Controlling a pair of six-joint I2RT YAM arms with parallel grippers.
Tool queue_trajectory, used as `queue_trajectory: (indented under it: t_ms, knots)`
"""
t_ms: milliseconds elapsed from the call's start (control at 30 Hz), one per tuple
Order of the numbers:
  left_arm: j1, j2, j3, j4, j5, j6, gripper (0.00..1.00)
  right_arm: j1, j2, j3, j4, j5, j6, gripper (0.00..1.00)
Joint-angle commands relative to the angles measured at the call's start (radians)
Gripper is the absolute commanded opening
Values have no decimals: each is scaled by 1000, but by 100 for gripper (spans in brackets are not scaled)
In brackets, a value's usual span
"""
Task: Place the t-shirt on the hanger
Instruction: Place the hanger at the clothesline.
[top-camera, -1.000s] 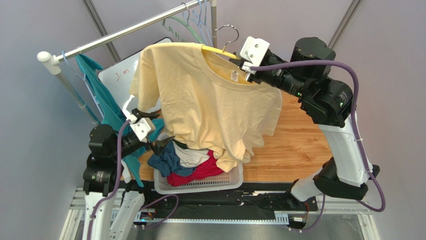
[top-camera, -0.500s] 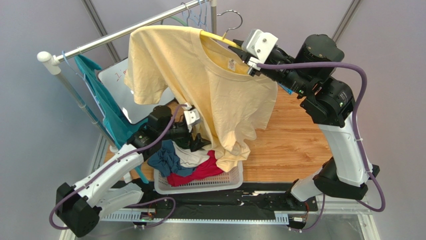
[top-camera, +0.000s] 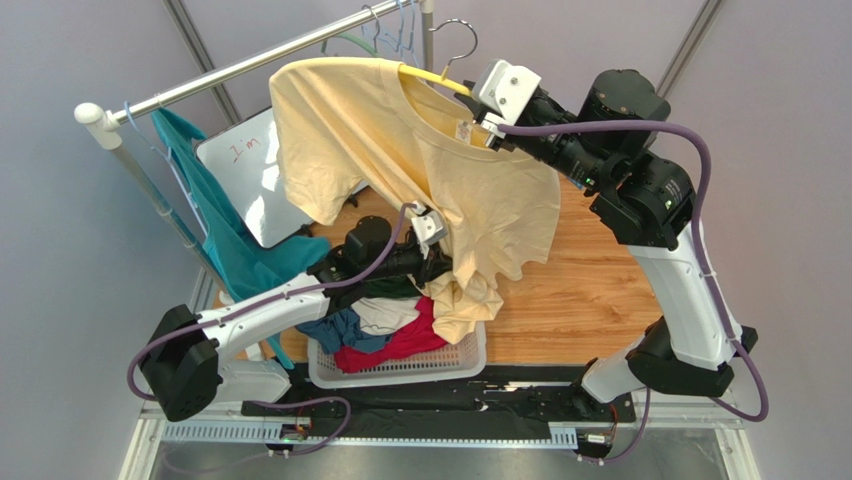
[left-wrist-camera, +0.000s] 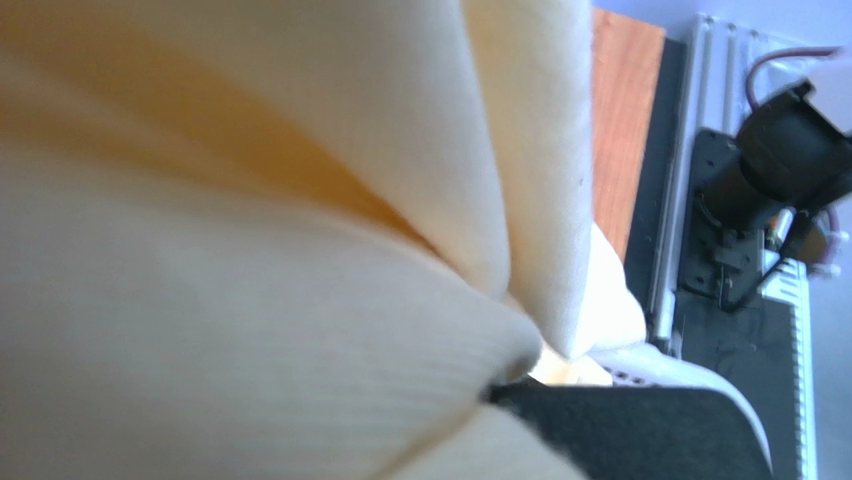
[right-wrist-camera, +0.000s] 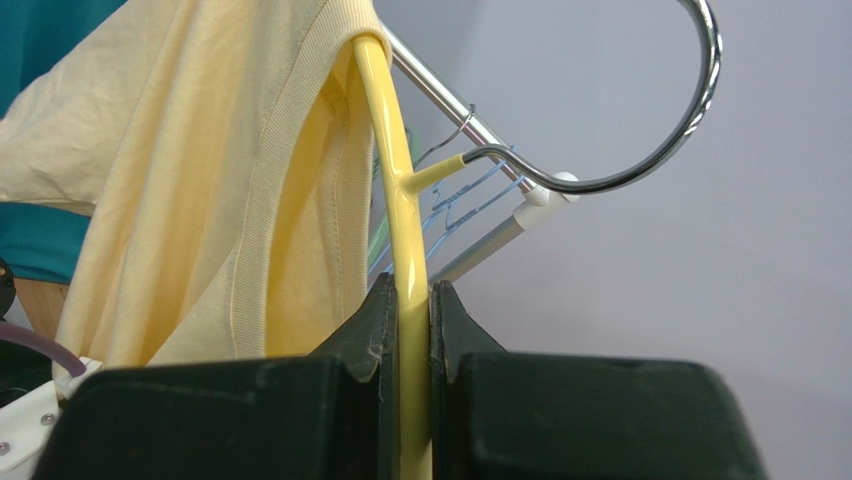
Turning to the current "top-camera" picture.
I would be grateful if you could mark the red garment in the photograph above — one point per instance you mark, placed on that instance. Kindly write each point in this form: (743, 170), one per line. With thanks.
(415, 338)

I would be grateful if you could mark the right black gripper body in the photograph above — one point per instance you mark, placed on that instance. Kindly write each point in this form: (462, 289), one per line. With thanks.
(511, 140)

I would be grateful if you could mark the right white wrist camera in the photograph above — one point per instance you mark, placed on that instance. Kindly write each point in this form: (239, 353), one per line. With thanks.
(504, 90)

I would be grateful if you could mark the teal t shirt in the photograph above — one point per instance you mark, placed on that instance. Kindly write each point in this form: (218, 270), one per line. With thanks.
(246, 269)

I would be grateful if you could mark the pale yellow t shirt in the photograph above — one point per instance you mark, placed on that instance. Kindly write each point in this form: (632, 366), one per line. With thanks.
(342, 122)

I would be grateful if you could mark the metal clothes rack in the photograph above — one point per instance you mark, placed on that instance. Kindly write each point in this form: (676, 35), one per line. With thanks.
(104, 126)

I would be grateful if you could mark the white laundry basket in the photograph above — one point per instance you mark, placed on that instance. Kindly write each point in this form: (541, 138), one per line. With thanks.
(453, 361)

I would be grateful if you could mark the blue hanger holding teal shirt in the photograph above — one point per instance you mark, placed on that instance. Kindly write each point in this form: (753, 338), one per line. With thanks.
(168, 158)

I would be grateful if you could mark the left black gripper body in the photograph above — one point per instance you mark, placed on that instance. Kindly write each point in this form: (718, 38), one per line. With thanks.
(411, 263)

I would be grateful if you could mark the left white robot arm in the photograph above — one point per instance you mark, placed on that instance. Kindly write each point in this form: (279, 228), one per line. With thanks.
(189, 363)

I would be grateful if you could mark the blue garment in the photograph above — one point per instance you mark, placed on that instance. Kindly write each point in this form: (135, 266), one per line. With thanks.
(342, 329)

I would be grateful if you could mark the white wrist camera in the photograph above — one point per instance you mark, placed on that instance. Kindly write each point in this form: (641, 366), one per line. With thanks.
(428, 225)
(504, 90)

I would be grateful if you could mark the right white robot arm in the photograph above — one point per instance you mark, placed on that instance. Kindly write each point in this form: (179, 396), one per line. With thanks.
(649, 204)

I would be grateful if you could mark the white garment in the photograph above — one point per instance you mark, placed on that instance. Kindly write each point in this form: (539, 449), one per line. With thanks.
(385, 316)

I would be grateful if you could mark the green plastic hanger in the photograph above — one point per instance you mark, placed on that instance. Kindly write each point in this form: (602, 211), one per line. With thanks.
(358, 42)

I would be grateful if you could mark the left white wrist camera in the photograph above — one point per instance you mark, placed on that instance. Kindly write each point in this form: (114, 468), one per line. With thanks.
(428, 225)

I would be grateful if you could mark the dark green garment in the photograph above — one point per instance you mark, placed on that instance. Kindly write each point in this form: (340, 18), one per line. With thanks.
(392, 288)

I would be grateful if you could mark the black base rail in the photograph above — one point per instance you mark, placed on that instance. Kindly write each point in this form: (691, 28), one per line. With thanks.
(502, 403)

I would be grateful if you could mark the whiteboard with red writing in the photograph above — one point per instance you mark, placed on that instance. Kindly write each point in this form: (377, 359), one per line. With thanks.
(243, 159)

